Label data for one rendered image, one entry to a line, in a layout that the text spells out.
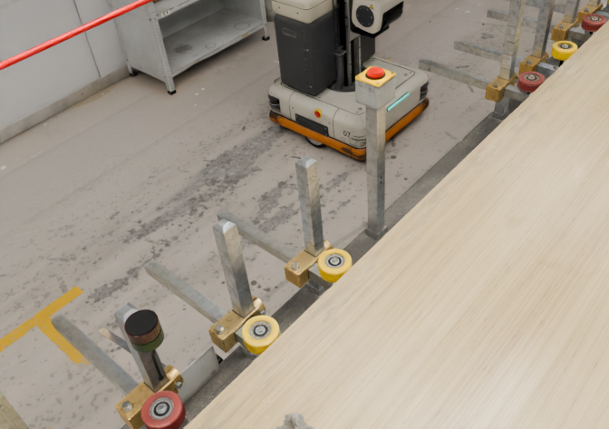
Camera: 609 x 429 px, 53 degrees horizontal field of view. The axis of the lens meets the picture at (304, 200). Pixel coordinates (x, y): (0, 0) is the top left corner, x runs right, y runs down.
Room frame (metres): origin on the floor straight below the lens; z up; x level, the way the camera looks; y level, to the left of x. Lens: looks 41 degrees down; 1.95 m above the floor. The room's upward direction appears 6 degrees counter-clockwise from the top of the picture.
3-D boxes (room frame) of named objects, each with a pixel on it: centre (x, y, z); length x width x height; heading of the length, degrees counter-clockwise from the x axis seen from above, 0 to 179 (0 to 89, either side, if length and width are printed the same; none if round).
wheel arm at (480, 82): (1.81, -0.63, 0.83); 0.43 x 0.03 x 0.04; 45
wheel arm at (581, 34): (2.16, -0.99, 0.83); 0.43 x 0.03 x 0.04; 45
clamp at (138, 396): (0.70, 0.36, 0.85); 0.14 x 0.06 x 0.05; 135
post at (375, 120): (1.26, -0.20, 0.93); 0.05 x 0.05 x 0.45; 45
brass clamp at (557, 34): (2.11, -1.07, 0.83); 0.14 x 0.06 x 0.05; 135
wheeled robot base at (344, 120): (2.87, -0.30, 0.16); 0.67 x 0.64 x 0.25; 44
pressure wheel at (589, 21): (2.02, -1.12, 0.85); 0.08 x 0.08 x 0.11
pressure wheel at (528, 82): (1.67, -0.77, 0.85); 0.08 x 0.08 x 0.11
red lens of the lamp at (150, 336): (0.69, 0.31, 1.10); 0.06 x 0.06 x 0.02
